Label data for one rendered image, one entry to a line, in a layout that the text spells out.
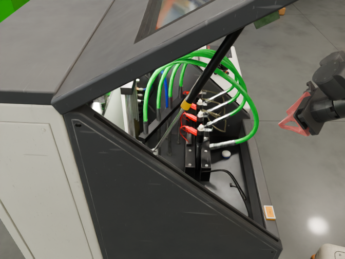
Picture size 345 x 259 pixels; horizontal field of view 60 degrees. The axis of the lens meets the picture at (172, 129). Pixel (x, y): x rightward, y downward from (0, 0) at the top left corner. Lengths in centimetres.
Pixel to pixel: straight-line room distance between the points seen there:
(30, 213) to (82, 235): 17
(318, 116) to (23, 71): 65
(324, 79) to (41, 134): 60
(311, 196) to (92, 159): 204
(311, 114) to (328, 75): 12
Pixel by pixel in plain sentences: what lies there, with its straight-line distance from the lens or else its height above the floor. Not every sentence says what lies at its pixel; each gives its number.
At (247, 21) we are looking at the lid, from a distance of 49.
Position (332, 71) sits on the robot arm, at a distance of 66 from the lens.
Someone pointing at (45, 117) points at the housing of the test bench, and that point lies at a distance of 67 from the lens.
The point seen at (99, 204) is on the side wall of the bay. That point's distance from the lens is 86.
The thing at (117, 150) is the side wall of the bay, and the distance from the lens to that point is 68.
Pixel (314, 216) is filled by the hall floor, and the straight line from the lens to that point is 242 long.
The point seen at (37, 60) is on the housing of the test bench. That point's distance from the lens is 75.
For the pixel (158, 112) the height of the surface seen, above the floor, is 114.
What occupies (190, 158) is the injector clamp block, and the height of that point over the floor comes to 98.
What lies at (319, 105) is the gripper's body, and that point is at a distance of 73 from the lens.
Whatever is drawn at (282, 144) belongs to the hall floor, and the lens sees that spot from 286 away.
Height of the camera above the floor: 182
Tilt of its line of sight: 40 degrees down
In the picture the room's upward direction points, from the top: 1 degrees clockwise
